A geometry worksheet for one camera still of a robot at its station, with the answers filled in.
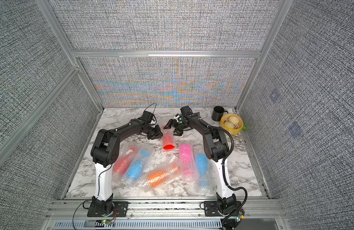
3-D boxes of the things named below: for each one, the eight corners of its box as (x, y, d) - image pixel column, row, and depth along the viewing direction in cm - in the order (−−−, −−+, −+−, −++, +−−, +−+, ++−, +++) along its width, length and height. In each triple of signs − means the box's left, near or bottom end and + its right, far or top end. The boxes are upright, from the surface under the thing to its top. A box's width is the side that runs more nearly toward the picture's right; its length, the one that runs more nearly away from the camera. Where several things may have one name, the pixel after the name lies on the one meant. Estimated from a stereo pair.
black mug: (208, 116, 114) (209, 111, 109) (216, 109, 119) (217, 104, 114) (217, 122, 110) (219, 117, 105) (225, 115, 115) (227, 110, 110)
